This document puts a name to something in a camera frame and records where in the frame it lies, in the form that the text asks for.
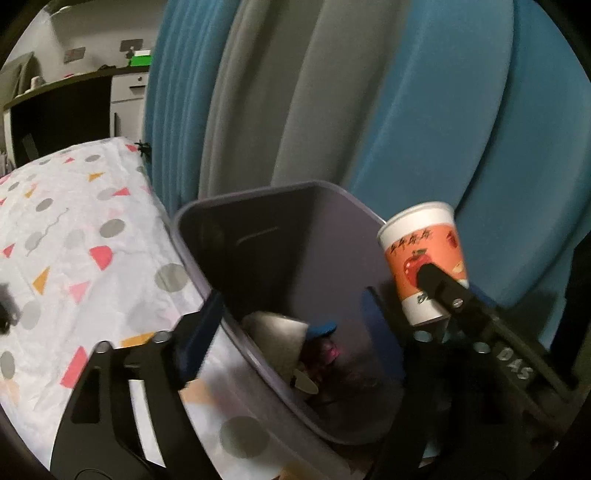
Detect brown paper cup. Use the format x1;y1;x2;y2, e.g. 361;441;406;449
242;311;310;377

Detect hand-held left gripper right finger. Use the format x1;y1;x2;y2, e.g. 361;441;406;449
360;286;561;480

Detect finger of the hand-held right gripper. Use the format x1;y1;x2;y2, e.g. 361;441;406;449
417;262;580;393

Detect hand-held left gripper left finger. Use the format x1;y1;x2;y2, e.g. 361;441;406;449
50;288;225;480

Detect dark desk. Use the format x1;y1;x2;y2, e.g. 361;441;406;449
2;69;116;167

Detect orange apple print paper cup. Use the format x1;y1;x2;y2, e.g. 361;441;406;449
376;200;469;328

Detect white drawer cabinet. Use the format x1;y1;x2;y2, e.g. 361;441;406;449
111;71;151;139

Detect blue foam net sleeve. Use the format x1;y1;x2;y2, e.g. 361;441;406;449
305;322;338;341

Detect blue and grey curtain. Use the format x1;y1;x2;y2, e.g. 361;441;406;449
143;0;591;352

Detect pink plastic bag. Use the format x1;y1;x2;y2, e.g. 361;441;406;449
318;339;343;366

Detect grey plastic bin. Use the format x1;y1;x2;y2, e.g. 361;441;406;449
172;181;444;446

